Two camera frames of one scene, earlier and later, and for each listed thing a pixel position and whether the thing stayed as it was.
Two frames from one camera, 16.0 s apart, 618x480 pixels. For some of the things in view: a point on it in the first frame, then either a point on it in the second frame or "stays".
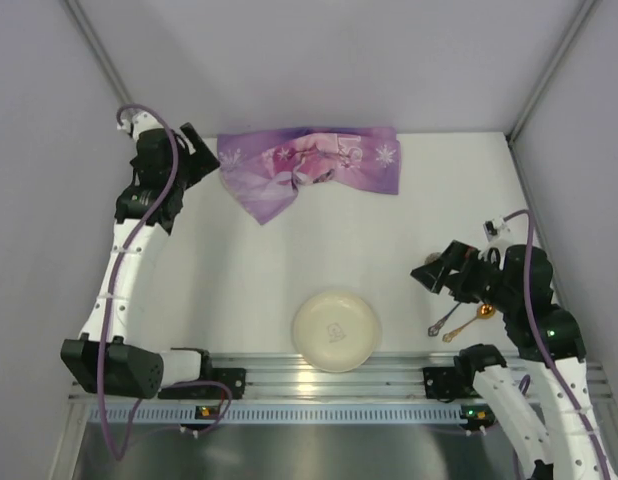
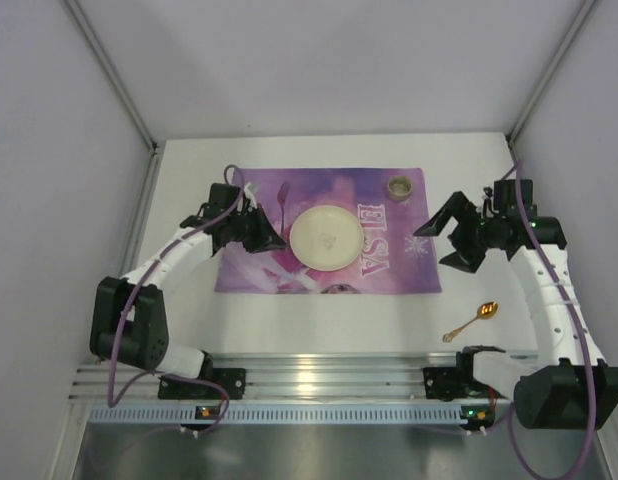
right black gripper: [449, 273] → [467, 235]
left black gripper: [190, 151] → [252, 229]
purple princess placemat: [264, 168] → [387, 201]
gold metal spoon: [484, 311] stays
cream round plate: [337, 331] → [326, 238]
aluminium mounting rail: [394, 376] stays
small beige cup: [432, 258] → [399, 188]
